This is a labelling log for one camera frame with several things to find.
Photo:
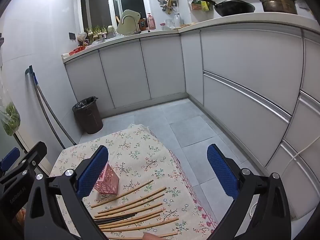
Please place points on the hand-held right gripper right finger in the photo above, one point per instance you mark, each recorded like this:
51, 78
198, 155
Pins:
220, 170

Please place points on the beige cutting board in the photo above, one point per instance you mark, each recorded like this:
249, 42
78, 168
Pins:
125, 27

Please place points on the clear glass container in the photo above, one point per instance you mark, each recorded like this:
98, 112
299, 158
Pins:
169, 25

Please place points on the person's left hand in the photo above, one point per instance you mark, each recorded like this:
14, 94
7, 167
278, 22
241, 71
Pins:
21, 215

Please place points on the seasoning packets rack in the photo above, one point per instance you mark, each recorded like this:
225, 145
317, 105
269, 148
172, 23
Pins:
200, 5

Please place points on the dark wall hook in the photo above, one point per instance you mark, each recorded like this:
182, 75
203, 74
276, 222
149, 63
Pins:
28, 70

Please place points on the white countertop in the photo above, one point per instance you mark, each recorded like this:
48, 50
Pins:
225, 20

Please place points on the black wall socket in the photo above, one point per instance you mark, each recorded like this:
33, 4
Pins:
72, 36

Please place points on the white kitchen cabinet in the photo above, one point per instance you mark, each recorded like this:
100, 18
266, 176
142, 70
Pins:
245, 60

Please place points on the green sprouting plants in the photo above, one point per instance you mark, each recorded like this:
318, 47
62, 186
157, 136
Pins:
98, 32

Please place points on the window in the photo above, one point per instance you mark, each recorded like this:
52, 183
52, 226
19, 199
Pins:
100, 5

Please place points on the white plastic bag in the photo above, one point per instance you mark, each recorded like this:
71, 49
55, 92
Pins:
81, 36

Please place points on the glass jar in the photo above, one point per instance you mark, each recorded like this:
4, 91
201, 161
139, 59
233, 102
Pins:
177, 20

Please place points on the bunch of wooden chopsticks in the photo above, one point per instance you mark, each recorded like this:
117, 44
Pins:
130, 190

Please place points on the brown bottle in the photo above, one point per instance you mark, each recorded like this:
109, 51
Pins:
142, 25

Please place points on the brown trash bin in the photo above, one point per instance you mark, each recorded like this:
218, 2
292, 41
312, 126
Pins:
90, 121

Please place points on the metal faucet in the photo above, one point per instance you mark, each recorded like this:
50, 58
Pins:
131, 17

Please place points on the person's right hand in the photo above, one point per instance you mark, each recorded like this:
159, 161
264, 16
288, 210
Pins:
151, 236

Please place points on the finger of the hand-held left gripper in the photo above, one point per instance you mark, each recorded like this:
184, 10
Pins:
10, 156
36, 151

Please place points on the plastic bag of greens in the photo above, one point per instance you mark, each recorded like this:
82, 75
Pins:
11, 120

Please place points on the pink soap bottle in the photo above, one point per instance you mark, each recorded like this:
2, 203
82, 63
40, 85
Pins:
151, 23

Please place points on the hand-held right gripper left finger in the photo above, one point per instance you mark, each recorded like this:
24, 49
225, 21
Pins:
92, 172

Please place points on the pink perforated utensil holder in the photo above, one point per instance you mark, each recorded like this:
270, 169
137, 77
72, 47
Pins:
110, 180

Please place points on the black wok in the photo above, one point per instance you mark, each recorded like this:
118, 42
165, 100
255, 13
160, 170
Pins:
235, 8

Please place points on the floral tablecloth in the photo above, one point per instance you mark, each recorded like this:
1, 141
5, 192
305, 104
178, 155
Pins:
140, 152

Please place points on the black trash bag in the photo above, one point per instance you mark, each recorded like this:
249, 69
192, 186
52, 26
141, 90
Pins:
83, 103

